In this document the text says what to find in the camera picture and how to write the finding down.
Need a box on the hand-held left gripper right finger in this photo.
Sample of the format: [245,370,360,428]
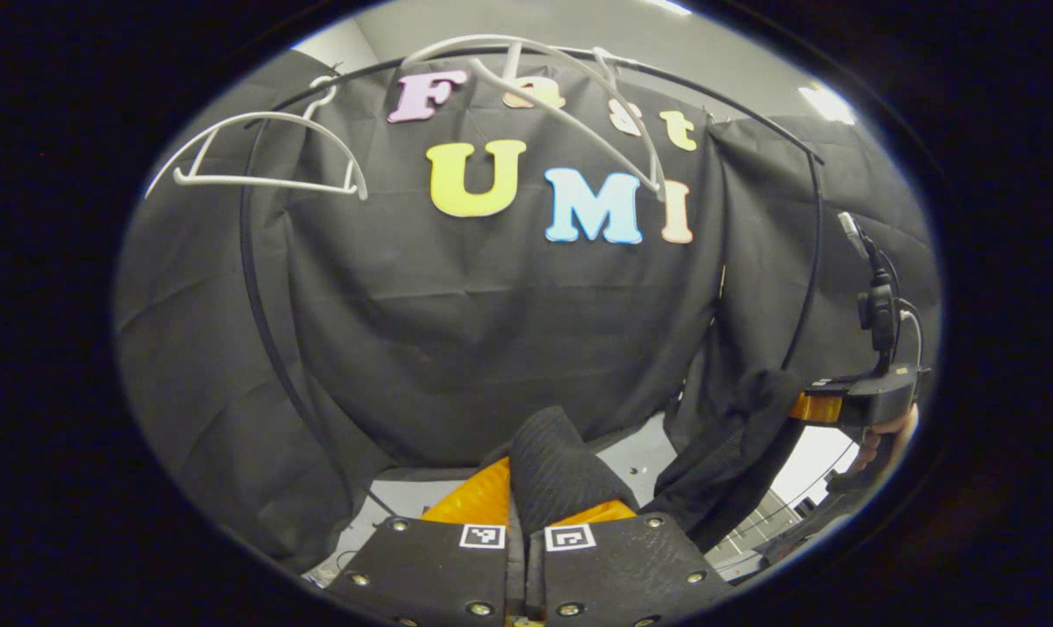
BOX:
[528,499,736,627]

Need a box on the ceiling light panel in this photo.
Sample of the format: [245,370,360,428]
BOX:
[800,83,856,125]

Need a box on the black metal clothes rack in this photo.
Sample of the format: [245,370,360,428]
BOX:
[239,48,825,523]

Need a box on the white plastic hanger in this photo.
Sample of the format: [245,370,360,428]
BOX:
[400,33,669,203]
[145,75,370,203]

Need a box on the black knit cardigan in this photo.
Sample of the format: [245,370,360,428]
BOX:
[504,366,810,554]

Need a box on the black backdrop cloth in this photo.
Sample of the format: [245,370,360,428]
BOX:
[115,51,941,571]

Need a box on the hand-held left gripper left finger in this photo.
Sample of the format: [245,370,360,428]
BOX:
[327,457,527,627]

